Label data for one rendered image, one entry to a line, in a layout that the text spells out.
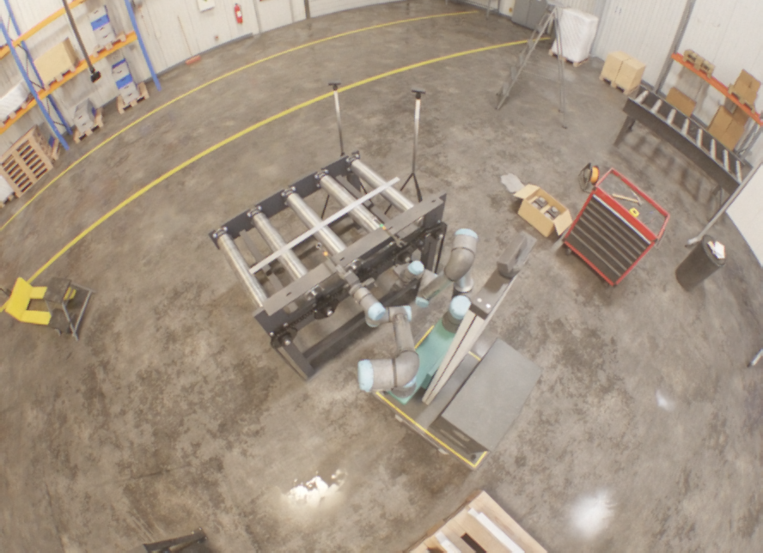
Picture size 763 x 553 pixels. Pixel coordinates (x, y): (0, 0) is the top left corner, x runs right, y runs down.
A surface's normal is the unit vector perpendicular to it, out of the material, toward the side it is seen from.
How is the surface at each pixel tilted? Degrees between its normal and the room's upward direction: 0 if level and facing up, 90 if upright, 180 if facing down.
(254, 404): 0
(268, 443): 0
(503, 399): 0
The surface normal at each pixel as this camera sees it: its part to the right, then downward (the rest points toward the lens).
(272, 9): 0.62, 0.65
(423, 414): -0.01, -0.55
